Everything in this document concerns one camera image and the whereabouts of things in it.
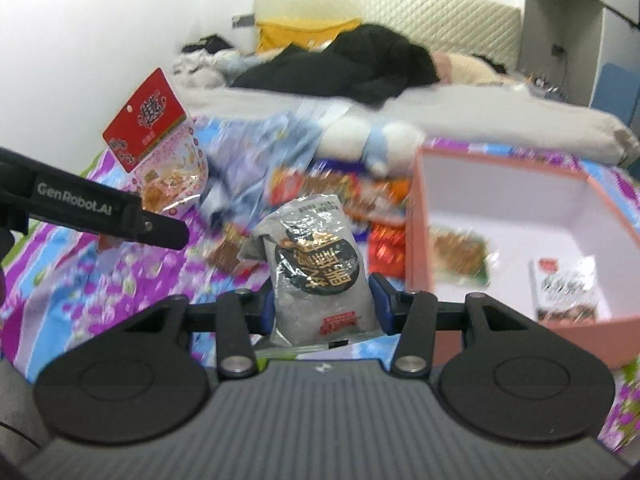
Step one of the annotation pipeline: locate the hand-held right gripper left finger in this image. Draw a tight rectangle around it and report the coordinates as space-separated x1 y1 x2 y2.
120 290 277 380

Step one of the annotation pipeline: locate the bedside clutter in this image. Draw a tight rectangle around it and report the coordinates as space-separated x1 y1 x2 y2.
505 70 571 102

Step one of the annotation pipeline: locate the red foil snack packet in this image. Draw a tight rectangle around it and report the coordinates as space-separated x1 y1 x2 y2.
368 224 407 278

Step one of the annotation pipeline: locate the pile of clothes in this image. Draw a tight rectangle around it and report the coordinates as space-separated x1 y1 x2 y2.
172 35 241 87

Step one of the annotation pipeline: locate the black jacket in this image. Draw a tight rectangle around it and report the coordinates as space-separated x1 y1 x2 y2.
231 22 441 108

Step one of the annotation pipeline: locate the cream quilted headboard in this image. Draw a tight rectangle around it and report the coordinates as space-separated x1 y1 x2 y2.
252 0 522 73

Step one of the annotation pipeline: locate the clear plastic bag blue print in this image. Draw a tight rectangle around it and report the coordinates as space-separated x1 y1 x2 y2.
197 100 351 233

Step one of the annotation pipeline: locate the grey duvet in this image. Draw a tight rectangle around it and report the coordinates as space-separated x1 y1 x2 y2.
172 77 640 166

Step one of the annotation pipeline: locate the pink cardboard box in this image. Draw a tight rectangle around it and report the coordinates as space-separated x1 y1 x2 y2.
404 146 640 368

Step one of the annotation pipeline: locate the yellow pillow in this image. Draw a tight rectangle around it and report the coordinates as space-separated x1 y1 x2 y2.
256 17 363 53

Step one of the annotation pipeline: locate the white and blue plush toy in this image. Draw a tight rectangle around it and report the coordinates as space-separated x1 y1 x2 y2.
315 117 426 178

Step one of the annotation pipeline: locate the pile of mixed snack packets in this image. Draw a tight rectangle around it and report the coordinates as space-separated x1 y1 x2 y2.
205 160 412 281

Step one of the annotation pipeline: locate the white wardrobe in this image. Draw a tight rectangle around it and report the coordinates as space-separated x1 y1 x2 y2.
517 0 640 111

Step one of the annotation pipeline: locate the blue board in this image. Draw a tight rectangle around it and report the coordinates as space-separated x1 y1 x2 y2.
590 62 640 133

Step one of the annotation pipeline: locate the purple floral printed bed sheet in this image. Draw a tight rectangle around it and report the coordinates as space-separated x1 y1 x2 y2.
0 115 640 456

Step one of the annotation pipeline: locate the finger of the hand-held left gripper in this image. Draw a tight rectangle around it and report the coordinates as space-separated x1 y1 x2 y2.
140 208 191 251

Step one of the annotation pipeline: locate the beige pillow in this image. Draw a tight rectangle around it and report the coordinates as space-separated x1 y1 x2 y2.
432 51 506 83

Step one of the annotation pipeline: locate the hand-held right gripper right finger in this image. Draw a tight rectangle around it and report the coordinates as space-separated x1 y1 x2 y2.
369 274 538 377

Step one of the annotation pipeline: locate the green-edged snack packet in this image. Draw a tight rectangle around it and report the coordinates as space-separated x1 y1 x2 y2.
429 227 493 288

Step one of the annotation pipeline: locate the red-topped pink snack packet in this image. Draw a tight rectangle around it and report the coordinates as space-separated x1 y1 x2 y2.
102 67 210 218

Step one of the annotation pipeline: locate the silver snack packet black label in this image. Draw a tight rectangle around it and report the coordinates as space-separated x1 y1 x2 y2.
237 195 382 348

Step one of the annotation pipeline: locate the brown strips snack packet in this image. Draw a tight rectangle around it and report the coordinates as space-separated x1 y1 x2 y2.
267 167 361 206

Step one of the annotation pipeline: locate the white snack packet red label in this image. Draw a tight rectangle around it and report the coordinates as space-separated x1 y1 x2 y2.
529 256 601 323

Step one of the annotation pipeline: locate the light blue cloth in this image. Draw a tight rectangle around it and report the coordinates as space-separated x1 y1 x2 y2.
217 52 263 86

